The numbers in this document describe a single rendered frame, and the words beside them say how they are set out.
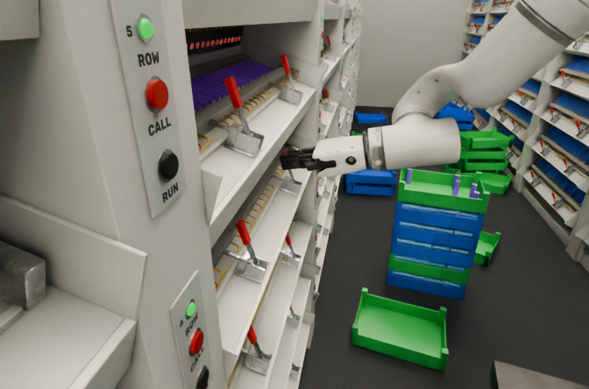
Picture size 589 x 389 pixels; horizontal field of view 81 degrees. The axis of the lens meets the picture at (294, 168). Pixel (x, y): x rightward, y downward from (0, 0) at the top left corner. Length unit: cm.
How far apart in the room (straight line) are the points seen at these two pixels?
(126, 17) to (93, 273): 13
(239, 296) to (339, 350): 87
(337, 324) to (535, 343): 68
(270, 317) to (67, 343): 54
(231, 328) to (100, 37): 36
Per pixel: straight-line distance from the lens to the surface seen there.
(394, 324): 144
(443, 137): 65
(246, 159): 41
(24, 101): 20
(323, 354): 132
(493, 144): 263
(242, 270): 52
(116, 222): 20
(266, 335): 70
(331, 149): 66
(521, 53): 58
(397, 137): 65
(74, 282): 24
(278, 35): 85
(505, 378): 98
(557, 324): 170
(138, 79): 20
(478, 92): 59
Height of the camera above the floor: 104
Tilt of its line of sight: 24 degrees down
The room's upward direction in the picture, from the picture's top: straight up
